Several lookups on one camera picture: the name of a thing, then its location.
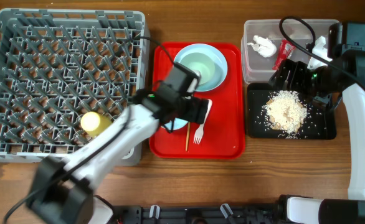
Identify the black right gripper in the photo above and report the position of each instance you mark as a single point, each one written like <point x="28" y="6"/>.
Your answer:
<point x="298" y="68"/>

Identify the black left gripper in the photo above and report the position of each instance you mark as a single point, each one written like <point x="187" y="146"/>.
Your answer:
<point x="187" y="113"/>

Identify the pale blue bowl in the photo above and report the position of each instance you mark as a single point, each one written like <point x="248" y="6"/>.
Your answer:
<point x="176" y="124"/>

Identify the red snack wrapper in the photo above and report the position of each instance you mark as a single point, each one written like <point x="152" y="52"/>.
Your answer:
<point x="284" y="52"/>

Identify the white tissue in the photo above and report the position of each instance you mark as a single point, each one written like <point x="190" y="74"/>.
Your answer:
<point x="265" y="47"/>

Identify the pale green bowl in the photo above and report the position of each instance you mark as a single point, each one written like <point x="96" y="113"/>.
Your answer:
<point x="201" y="64"/>

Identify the yellow plastic cup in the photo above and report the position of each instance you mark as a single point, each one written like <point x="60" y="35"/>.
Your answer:
<point x="94" y="123"/>

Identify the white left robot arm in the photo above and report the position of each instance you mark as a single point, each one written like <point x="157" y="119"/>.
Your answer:
<point x="63" y="190"/>

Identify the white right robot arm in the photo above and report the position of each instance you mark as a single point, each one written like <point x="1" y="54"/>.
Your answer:
<point x="343" y="72"/>

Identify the rice food waste pile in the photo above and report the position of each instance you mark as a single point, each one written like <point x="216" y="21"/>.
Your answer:
<point x="284" y="111"/>

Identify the black food waste tray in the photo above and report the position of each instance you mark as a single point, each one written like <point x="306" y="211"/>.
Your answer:
<point x="319" y="123"/>

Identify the grey dishwasher rack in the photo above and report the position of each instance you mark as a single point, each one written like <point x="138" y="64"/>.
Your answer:
<point x="55" y="66"/>

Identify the wooden chopstick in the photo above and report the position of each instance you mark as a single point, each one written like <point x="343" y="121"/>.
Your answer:
<point x="187" y="136"/>

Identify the white plastic fork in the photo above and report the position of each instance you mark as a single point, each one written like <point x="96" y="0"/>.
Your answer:
<point x="200" y="130"/>

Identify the clear plastic bin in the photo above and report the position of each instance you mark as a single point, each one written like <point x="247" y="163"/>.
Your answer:
<point x="259" y="69"/>

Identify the red plastic tray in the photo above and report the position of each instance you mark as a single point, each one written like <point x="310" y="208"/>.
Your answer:
<point x="224" y="130"/>

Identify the white round plate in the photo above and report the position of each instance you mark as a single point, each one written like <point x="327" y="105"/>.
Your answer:
<point x="221" y="67"/>

